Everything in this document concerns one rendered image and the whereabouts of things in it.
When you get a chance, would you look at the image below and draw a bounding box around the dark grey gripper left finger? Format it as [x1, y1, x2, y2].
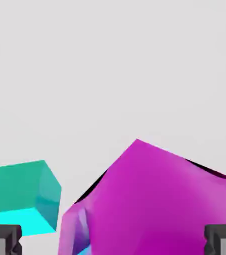
[0, 224, 23, 255]

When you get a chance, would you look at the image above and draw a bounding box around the large magenta box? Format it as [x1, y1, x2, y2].
[57, 138, 226, 255]

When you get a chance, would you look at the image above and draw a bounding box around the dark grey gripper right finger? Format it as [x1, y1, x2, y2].
[204, 224, 226, 255]

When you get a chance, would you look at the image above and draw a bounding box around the small teal cube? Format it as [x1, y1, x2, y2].
[0, 159, 62, 237]

